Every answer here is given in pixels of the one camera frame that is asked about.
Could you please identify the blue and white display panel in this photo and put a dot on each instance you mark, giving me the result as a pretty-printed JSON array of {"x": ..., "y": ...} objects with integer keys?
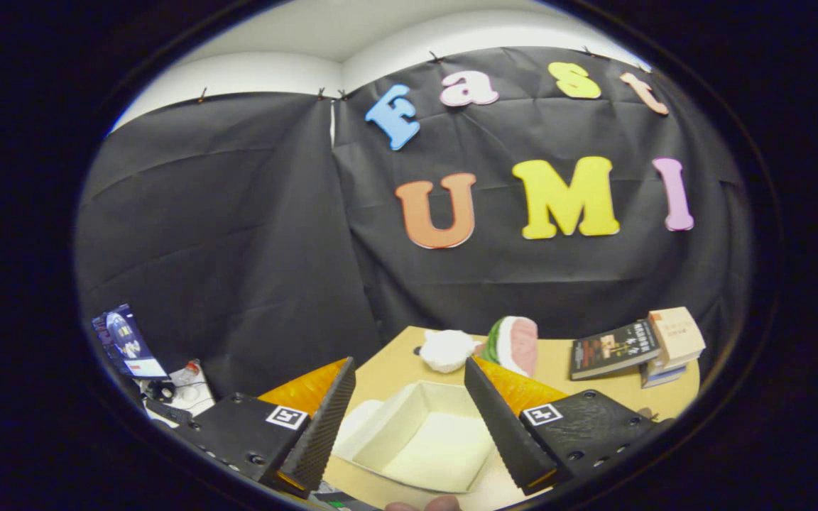
[{"x": 125, "y": 341}]

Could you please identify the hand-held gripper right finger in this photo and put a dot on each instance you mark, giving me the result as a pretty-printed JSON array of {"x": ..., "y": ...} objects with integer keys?
[{"x": 505, "y": 433}]

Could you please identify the white side table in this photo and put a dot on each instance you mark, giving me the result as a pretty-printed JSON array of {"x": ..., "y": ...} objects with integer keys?
[{"x": 192, "y": 390}]

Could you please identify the blue cover book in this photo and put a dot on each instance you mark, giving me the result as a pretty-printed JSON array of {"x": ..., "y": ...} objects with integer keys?
[{"x": 657, "y": 376}]

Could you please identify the watermelon slice plush toy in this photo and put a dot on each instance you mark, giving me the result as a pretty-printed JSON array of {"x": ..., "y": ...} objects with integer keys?
[{"x": 519, "y": 344}]

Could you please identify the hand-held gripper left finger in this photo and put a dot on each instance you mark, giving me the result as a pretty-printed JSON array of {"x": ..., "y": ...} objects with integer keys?
[{"x": 320, "y": 426}]

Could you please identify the cream fabric storage box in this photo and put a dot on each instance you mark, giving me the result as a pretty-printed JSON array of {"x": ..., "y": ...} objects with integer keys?
[{"x": 427, "y": 440}]

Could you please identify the beige cover book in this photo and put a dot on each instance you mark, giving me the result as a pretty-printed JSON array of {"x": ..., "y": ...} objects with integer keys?
[{"x": 677, "y": 332}]

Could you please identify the black cover book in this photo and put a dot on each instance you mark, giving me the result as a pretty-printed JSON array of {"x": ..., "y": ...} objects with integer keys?
[{"x": 611, "y": 349}]

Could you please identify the white plush toy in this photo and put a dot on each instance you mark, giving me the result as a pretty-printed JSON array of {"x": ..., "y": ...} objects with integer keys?
[{"x": 446, "y": 349}]

